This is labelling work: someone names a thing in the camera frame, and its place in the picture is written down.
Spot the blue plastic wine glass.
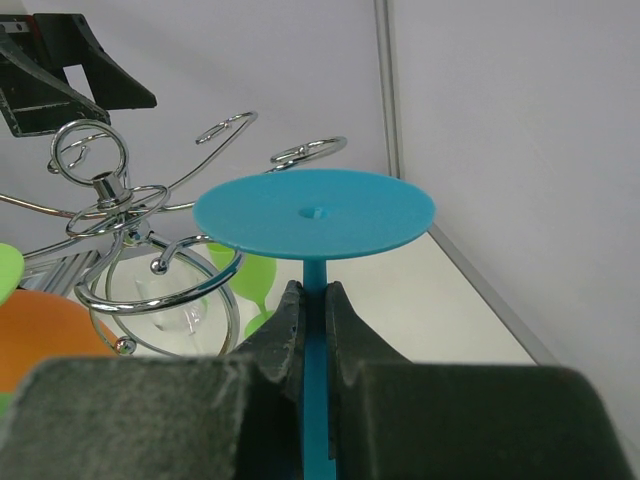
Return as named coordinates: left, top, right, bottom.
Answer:
left=193, top=169, right=436, bottom=479

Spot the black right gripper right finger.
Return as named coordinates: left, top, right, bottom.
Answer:
left=325, top=282, right=633, bottom=479

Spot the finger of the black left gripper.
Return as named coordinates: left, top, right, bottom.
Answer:
left=1, top=44, right=110, bottom=136
left=32, top=13, right=157, bottom=110

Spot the orange plastic wine glass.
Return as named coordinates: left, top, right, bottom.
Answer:
left=1, top=290, right=114, bottom=393

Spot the green wine glass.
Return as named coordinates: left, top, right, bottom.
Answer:
left=228, top=253, right=277, bottom=338
left=1, top=243, right=25, bottom=416

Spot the chrome wine glass rack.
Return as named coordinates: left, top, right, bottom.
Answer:
left=0, top=110, right=349, bottom=357

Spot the clear wine glass left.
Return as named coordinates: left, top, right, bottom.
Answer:
left=104, top=257, right=218, bottom=356

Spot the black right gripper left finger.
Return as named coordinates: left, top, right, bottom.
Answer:
left=1, top=281, right=305, bottom=479

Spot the left corner frame post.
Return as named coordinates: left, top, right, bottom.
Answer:
left=374, top=0, right=403, bottom=178

